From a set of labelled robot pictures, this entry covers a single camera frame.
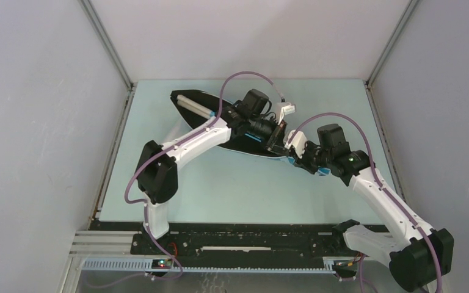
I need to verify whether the aluminium frame post left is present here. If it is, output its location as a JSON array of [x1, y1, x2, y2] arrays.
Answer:
[[78, 0, 134, 90]]

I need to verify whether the aluminium frame post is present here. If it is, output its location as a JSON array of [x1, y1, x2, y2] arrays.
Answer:
[[78, 0, 134, 90], [366, 0, 421, 87]]

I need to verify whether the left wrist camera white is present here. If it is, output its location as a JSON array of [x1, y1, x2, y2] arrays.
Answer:
[[274, 101, 296, 124]]

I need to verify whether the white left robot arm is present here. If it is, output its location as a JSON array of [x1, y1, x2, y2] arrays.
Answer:
[[136, 89, 296, 255]]

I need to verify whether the grey cable duct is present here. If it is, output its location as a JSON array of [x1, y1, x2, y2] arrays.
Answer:
[[81, 258, 336, 273]]

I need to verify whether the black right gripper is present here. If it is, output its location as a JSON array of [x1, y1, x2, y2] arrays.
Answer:
[[291, 140, 332, 175]]

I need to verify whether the blue racket bag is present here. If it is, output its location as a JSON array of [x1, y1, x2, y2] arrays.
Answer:
[[170, 89, 330, 176]]

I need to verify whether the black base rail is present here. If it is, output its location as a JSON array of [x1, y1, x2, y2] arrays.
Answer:
[[130, 223, 358, 269]]

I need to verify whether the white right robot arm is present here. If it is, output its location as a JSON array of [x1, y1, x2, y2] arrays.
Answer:
[[285, 124, 454, 292]]

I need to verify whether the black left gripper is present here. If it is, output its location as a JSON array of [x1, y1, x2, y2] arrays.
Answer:
[[247, 114, 289, 156]]

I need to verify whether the blue racket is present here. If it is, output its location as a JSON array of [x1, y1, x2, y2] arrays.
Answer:
[[176, 95, 215, 119]]

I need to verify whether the aluminium frame post right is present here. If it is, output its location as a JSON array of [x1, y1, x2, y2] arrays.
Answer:
[[366, 0, 421, 87]]

